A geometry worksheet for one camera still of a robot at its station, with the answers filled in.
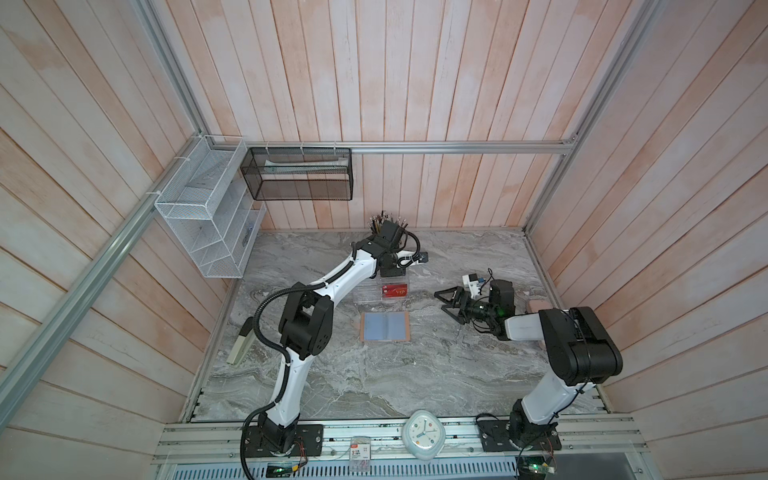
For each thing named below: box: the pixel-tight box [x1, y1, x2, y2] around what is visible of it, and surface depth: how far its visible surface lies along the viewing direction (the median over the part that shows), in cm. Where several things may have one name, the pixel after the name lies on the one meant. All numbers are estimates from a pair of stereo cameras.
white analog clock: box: [401, 410, 446, 461], surface depth 74 cm
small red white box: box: [350, 436, 371, 472], surface depth 72 cm
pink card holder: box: [360, 311, 411, 342], surface depth 94 cm
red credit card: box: [382, 284, 408, 298], surface depth 101 cm
